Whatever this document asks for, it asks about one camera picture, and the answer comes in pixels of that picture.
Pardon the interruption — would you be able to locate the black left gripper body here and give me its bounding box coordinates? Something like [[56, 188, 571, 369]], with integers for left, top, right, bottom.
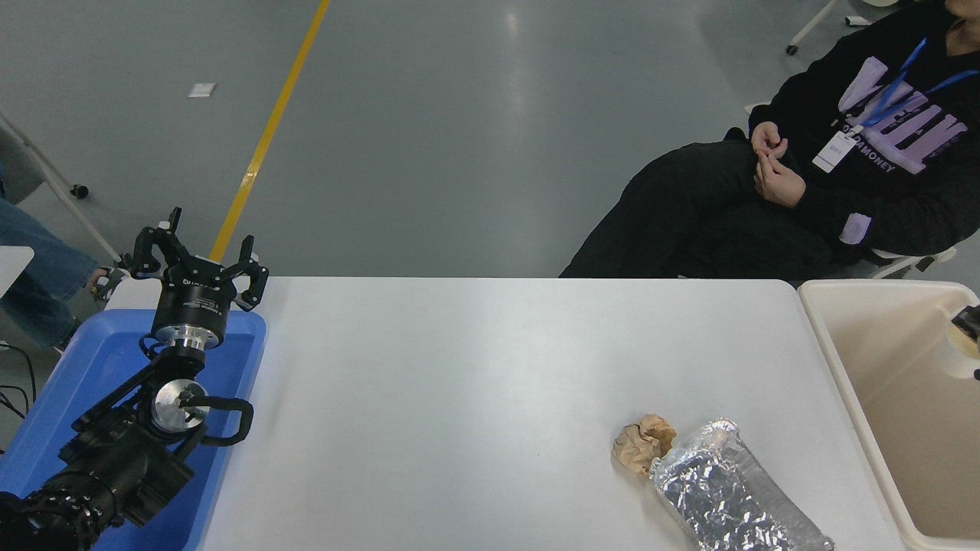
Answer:
[[151, 258, 240, 337]]

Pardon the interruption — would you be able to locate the white paper cup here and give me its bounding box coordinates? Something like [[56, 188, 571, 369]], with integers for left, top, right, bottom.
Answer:
[[946, 321, 980, 380]]

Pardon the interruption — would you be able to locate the person's left hand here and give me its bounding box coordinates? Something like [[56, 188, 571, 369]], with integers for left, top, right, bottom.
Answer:
[[754, 155, 807, 209]]

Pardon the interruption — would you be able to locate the person's right hand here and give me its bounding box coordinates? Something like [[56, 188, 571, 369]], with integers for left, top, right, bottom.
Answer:
[[750, 120, 790, 158]]

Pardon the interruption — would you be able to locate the blue plastic tray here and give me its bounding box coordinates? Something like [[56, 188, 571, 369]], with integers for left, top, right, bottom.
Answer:
[[0, 308, 267, 551]]

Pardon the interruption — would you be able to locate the large pale bin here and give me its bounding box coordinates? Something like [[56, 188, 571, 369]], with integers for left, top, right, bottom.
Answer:
[[798, 279, 980, 551]]

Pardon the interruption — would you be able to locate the person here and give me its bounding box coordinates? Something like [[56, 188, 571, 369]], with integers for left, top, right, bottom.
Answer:
[[0, 165, 129, 351], [560, 0, 980, 280]]

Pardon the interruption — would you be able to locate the white side table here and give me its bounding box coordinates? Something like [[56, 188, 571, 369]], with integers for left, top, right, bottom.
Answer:
[[0, 245, 36, 298]]

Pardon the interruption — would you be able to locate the grey chair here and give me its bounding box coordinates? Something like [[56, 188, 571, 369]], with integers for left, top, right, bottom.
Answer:
[[0, 111, 125, 266]]

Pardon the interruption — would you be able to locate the white name badge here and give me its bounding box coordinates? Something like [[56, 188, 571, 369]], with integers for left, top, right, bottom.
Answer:
[[812, 130, 860, 174]]

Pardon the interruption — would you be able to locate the white chair base with caster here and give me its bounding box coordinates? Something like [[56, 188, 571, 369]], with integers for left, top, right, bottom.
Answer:
[[785, 0, 901, 56]]

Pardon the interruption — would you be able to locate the crumpled tan paper ball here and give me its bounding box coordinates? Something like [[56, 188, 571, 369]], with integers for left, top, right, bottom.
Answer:
[[612, 414, 678, 477]]

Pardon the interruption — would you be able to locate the black floor cable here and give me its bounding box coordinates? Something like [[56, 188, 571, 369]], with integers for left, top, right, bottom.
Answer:
[[0, 343, 38, 422]]

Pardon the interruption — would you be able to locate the blue lanyard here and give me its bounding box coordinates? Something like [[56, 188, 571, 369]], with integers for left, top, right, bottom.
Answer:
[[859, 37, 980, 129]]

